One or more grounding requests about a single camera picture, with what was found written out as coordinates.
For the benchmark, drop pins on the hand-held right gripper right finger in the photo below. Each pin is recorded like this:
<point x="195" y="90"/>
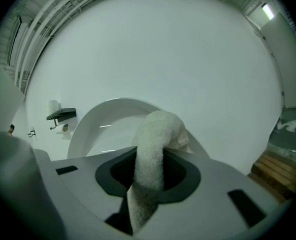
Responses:
<point x="213" y="184"/>

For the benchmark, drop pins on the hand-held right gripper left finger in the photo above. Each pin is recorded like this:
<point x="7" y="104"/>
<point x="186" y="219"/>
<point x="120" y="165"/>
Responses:
<point x="88" y="184"/>

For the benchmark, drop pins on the white toilet seat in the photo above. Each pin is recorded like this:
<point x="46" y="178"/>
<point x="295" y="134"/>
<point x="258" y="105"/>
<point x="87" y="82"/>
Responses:
<point x="93" y="124"/>

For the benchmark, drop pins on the white fluffy cloth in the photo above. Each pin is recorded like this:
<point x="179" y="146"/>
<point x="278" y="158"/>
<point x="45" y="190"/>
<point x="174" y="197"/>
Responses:
<point x="149" y="164"/>

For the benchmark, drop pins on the toilet paper holder with roll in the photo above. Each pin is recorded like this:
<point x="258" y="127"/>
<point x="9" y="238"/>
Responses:
<point x="62" y="129"/>

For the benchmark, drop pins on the white toilet paper roll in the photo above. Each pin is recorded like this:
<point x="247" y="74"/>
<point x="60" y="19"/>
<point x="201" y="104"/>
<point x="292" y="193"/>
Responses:
<point x="53" y="106"/>

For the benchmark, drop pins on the wooden slatted platform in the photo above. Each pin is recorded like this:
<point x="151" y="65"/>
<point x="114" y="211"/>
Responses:
<point x="275" y="174"/>

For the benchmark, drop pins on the small dark-capped bottle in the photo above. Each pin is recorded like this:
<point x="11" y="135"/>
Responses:
<point x="11" y="129"/>

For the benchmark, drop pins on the crumpled white rag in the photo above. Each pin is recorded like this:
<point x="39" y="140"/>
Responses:
<point x="288" y="126"/>

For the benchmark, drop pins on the ceiling tube light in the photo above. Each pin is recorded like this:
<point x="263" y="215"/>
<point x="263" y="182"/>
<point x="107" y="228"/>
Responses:
<point x="268" y="11"/>

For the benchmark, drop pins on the black wall hooks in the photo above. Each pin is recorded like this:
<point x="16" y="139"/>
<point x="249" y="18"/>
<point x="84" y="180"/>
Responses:
<point x="31" y="134"/>

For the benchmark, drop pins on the black wall shelf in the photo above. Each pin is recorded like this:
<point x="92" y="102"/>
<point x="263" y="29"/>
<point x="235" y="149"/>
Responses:
<point x="63" y="112"/>

